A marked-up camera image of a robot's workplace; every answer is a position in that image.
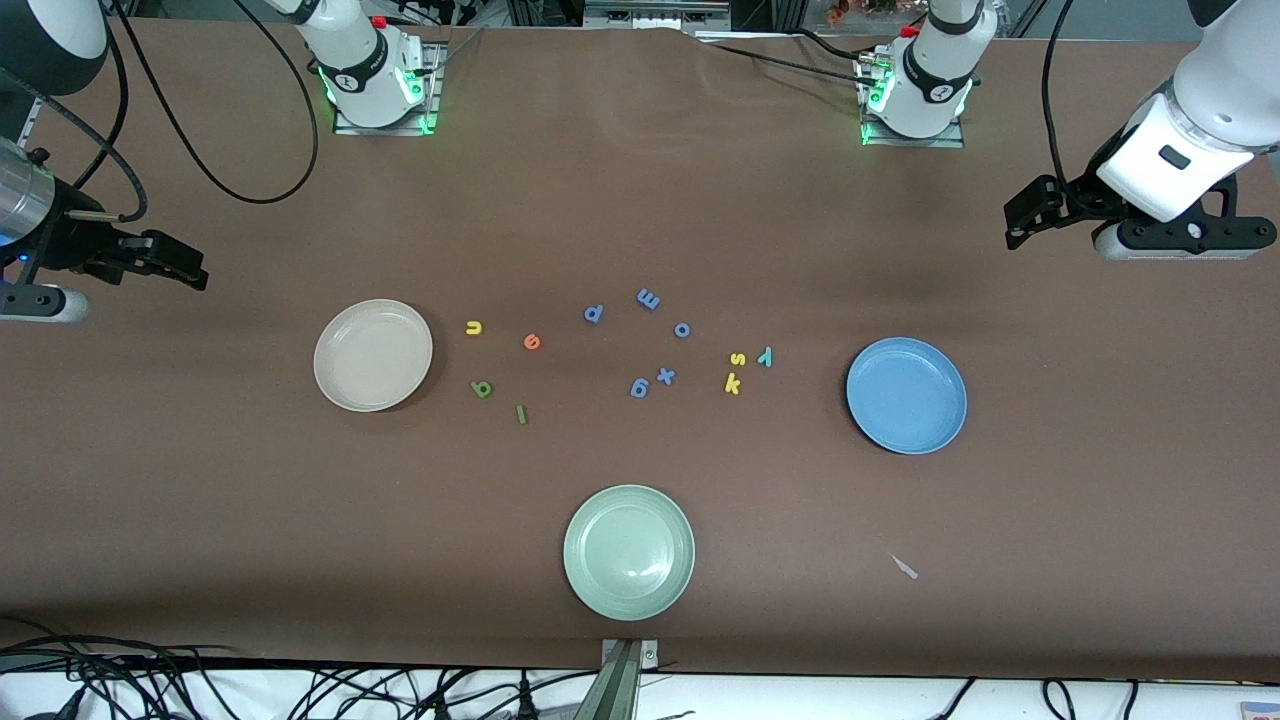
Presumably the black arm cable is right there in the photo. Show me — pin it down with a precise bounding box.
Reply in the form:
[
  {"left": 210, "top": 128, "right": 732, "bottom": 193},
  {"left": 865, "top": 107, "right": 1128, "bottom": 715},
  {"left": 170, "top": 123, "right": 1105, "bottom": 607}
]
[
  {"left": 0, "top": 0, "right": 319, "bottom": 226},
  {"left": 1042, "top": 0, "right": 1079, "bottom": 191}
]

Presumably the black base power cable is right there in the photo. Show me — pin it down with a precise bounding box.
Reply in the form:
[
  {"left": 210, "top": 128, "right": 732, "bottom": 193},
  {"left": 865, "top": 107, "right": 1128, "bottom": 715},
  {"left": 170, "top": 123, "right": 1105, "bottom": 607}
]
[{"left": 695, "top": 35, "right": 881, "bottom": 86}]

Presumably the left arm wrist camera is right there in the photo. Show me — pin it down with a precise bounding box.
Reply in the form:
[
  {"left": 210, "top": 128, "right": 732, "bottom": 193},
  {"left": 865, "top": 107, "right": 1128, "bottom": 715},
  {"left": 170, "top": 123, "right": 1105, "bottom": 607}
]
[{"left": 1093, "top": 215, "right": 1279, "bottom": 261}]

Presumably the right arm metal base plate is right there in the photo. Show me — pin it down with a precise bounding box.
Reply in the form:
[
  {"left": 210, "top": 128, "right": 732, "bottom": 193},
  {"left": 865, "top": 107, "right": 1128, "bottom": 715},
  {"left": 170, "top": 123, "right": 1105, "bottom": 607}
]
[{"left": 333, "top": 42, "right": 441, "bottom": 136}]

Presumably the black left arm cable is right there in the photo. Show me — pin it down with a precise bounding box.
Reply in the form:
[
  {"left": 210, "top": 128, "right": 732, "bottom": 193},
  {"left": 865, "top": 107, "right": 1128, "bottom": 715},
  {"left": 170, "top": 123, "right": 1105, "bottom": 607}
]
[{"left": 1042, "top": 0, "right": 1079, "bottom": 191}]

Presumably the black cable tangle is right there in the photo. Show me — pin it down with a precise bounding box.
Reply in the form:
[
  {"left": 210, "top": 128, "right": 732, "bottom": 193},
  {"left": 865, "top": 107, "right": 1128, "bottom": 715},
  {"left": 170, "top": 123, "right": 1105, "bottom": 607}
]
[{"left": 0, "top": 620, "right": 601, "bottom": 720}]

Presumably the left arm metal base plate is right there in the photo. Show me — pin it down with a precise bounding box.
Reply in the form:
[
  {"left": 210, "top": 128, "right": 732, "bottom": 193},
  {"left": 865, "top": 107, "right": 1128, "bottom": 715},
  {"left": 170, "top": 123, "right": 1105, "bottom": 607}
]
[{"left": 860, "top": 55, "right": 966, "bottom": 149}]

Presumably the beige round plate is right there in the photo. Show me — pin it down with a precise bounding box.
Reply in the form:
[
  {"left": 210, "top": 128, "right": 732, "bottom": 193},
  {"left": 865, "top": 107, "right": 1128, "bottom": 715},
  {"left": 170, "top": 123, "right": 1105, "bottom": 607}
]
[{"left": 313, "top": 299, "right": 434, "bottom": 413}]

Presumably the brown table cover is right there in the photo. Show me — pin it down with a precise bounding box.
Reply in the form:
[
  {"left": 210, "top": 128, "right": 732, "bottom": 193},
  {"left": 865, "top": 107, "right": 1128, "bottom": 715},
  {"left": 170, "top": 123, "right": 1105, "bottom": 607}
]
[{"left": 0, "top": 15, "right": 1280, "bottom": 683}]

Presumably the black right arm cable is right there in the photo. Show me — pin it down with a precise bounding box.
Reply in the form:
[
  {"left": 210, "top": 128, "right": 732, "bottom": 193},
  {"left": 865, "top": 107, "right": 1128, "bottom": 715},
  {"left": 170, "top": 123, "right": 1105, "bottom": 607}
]
[{"left": 0, "top": 0, "right": 319, "bottom": 226}]

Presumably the pale green round plate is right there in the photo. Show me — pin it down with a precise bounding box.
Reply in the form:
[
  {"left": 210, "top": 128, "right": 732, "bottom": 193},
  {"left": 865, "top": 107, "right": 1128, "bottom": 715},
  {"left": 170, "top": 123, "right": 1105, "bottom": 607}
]
[{"left": 563, "top": 485, "right": 696, "bottom": 622}]

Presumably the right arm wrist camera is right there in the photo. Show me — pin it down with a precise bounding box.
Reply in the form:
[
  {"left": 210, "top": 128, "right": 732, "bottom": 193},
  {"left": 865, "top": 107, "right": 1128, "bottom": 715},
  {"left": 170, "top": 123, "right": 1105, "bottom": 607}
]
[{"left": 0, "top": 283, "right": 91, "bottom": 323}]

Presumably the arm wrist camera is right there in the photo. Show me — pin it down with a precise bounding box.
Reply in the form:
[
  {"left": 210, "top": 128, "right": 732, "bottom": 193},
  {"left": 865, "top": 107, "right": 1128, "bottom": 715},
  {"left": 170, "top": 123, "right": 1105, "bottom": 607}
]
[
  {"left": 1093, "top": 215, "right": 1279, "bottom": 261},
  {"left": 0, "top": 283, "right": 91, "bottom": 323}
]

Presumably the blue round plate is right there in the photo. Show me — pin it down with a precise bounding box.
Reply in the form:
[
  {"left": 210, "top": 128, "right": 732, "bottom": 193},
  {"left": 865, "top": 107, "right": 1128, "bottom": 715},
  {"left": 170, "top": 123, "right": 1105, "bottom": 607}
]
[{"left": 846, "top": 337, "right": 968, "bottom": 456}]

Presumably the metal table edge bracket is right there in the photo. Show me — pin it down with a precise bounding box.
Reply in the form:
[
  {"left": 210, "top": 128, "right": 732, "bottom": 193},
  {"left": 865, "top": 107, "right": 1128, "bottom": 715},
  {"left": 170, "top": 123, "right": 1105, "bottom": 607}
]
[{"left": 600, "top": 639, "right": 659, "bottom": 720}]

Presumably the aluminium frame beam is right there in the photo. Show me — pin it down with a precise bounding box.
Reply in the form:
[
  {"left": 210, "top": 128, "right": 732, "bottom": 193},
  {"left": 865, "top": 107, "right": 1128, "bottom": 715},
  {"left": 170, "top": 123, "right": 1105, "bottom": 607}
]
[{"left": 583, "top": 0, "right": 733, "bottom": 33}]

